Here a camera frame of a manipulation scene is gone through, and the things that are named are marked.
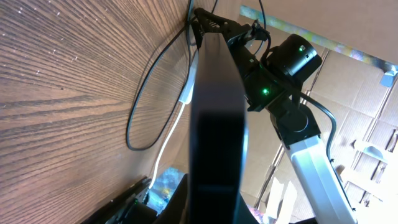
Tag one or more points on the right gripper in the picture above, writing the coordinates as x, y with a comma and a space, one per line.
237, 37

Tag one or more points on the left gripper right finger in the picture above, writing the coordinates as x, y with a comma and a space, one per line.
244, 214

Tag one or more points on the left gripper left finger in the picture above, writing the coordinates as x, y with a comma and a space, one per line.
164, 202

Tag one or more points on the Samsung Galaxy smartphone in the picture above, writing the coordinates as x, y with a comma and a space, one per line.
218, 135

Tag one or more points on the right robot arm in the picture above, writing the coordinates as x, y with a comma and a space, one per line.
276, 86

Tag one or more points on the white power strip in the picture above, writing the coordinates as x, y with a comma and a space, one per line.
187, 92

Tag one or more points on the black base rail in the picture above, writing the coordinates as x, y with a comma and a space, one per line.
114, 209

